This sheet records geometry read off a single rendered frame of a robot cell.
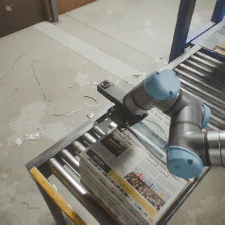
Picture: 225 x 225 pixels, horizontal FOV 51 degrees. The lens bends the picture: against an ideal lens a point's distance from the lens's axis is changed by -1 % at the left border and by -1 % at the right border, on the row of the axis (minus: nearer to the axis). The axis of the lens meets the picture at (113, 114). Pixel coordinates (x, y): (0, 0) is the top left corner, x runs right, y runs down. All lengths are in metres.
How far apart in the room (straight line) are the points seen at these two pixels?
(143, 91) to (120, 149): 0.24
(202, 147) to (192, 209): 1.37
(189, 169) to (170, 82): 0.20
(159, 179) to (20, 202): 1.35
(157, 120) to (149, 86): 0.29
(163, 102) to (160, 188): 0.26
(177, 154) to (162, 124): 0.33
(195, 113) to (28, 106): 2.06
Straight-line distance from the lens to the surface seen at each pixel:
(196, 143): 0.51
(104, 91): 0.72
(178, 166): 0.51
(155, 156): 0.75
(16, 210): 1.90
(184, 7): 1.78
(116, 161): 0.72
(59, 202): 0.93
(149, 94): 0.56
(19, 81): 2.83
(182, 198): 0.97
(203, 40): 1.87
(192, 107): 0.59
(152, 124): 0.81
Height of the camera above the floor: 1.66
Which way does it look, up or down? 47 degrees down
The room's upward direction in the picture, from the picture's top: straight up
